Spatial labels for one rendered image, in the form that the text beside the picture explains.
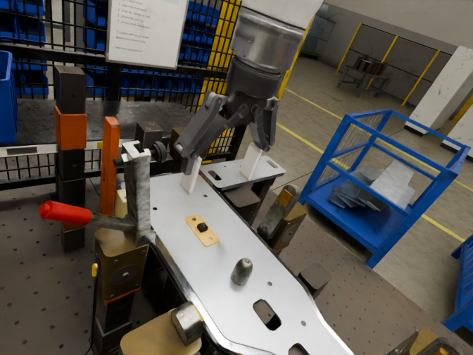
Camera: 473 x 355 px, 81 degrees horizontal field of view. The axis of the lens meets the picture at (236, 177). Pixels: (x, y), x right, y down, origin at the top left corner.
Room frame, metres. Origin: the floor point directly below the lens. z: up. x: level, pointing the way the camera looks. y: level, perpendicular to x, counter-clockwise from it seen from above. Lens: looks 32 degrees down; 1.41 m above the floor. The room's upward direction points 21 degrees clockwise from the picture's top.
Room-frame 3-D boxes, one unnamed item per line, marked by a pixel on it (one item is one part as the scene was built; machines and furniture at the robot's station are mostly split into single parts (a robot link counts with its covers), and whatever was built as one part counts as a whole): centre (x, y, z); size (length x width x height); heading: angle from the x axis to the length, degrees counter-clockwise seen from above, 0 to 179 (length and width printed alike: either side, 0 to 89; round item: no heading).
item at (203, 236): (0.41, 0.03, 1.01); 0.08 x 0.04 x 0.01; 51
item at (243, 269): (0.34, -0.07, 1.02); 0.03 x 0.03 x 0.07
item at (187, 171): (0.35, 0.08, 1.19); 0.03 x 0.01 x 0.05; 141
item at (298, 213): (0.55, -0.15, 0.87); 0.12 x 0.07 x 0.35; 141
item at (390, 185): (2.40, -1.25, 0.47); 1.20 x 0.80 x 0.95; 147
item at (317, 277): (0.44, -0.24, 0.84); 0.10 x 0.05 x 0.29; 141
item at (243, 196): (0.62, -0.04, 0.84); 0.12 x 0.07 x 0.28; 141
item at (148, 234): (0.29, 0.10, 1.06); 0.03 x 0.01 x 0.03; 141
